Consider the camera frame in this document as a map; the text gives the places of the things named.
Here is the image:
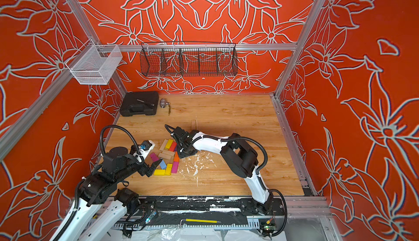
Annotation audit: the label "yellow block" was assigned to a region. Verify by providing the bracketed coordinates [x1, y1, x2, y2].
[164, 164, 173, 176]
[154, 169, 166, 176]
[164, 139, 173, 150]

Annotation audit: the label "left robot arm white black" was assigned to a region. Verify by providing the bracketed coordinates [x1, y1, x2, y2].
[51, 125, 161, 241]

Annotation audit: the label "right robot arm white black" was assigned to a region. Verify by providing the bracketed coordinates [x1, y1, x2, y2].
[165, 124, 288, 215]

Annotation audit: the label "red block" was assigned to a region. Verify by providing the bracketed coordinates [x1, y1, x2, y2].
[169, 142, 177, 152]

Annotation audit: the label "magenta block left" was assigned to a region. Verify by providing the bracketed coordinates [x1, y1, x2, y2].
[149, 153, 159, 162]

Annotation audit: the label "magenta block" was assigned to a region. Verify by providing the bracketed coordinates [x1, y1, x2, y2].
[149, 153, 159, 162]
[171, 161, 179, 174]

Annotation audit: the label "blue block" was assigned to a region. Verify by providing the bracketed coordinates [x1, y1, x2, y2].
[159, 160, 167, 171]

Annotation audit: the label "orange block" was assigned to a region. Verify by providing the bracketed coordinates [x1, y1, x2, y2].
[173, 152, 180, 162]

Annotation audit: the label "magenta block lower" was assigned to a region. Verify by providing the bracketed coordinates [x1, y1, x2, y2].
[171, 161, 179, 174]

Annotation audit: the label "black plastic tool case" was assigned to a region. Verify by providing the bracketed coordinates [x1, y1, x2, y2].
[120, 91, 159, 117]

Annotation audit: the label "yellow pencil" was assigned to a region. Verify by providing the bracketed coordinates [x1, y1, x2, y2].
[185, 219, 219, 224]

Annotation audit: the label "white mesh basket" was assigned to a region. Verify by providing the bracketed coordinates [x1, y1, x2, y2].
[64, 39, 123, 86]

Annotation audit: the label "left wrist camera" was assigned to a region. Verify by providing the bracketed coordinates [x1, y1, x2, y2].
[138, 140, 155, 154]

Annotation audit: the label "black wire basket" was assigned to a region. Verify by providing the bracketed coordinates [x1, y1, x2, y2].
[140, 42, 239, 77]

